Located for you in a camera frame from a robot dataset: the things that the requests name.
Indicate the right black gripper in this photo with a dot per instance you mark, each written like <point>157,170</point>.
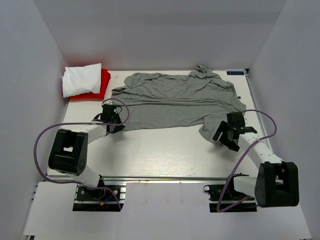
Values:
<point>224,127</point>

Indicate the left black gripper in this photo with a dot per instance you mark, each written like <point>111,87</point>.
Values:
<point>120,127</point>

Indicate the grey t shirt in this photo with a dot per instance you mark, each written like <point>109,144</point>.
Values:
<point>158,101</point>

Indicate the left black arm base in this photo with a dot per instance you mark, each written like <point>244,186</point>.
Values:
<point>99,200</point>

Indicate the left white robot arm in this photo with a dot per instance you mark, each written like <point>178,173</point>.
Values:
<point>70,147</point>

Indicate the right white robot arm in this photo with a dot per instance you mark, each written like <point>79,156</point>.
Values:
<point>277,181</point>

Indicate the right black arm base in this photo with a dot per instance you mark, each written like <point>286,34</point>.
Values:
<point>230,197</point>

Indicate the red folded t shirt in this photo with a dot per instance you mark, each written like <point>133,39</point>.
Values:
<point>105,79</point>

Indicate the white folded t shirt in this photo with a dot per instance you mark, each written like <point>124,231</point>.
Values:
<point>81,79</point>

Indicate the blue table label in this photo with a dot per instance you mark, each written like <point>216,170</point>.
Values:
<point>235,73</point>

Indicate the aluminium table rail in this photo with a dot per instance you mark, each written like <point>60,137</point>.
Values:
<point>157,178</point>

